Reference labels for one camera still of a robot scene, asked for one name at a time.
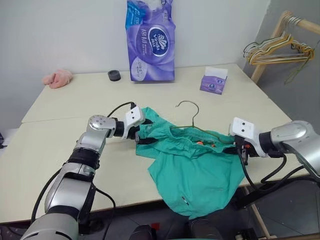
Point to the green shorts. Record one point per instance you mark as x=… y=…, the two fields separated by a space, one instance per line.
x=195 y=172

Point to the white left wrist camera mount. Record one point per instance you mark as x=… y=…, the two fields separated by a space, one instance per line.
x=133 y=120

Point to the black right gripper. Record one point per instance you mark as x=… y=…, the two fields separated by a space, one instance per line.
x=242 y=150

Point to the purple tissue multipack bag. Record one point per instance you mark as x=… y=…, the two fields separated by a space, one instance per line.
x=150 y=50

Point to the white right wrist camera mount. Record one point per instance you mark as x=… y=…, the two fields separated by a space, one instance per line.
x=246 y=133

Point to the black tape roll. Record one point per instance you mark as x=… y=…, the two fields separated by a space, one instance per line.
x=114 y=76

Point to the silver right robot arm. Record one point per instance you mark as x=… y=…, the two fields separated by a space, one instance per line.
x=292 y=142

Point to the wooden clothes rack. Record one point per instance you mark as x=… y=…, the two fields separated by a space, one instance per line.
x=262 y=65

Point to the dark rounded shape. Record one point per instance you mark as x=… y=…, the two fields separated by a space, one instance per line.
x=143 y=232
x=205 y=230

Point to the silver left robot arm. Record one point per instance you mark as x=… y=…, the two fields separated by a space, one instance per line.
x=72 y=172

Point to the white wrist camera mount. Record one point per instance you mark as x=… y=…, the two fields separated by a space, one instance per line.
x=246 y=133
x=133 y=120

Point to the small purple tissue pack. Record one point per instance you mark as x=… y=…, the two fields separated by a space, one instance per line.
x=212 y=83

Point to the pink fluffy cloth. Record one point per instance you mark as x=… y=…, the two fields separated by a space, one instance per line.
x=57 y=79

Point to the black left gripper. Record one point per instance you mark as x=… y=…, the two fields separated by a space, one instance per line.
x=135 y=131

